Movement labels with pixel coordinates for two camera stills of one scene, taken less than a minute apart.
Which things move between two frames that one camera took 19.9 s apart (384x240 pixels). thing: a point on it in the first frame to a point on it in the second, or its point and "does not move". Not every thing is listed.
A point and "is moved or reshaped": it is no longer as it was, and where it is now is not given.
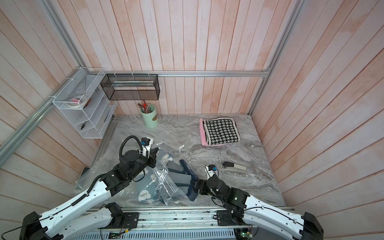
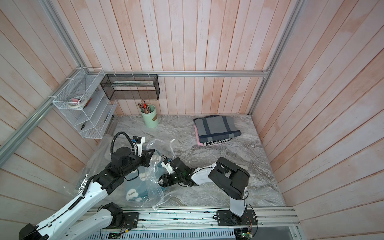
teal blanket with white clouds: [157, 185] is moved or reshaped
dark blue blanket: [182, 176] is moved or reshaped
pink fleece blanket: [203, 138] to [199, 143]
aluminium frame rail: [239, 73] does not move
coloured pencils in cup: [145, 107] does not move
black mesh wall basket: [131, 86] does not move
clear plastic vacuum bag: [168, 183] is moved or reshaped
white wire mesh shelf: [84, 102] does not move
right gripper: [205, 183] to [164, 177]
